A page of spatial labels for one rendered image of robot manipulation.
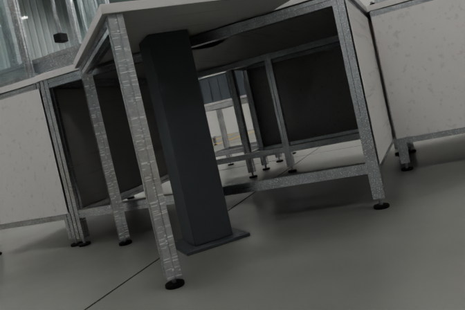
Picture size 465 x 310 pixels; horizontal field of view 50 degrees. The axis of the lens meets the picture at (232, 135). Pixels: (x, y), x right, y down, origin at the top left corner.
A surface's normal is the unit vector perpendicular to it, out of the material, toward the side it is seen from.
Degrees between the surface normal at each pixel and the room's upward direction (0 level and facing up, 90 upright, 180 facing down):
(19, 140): 90
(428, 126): 90
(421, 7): 90
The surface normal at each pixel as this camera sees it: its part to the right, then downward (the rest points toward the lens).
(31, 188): -0.37, 0.12
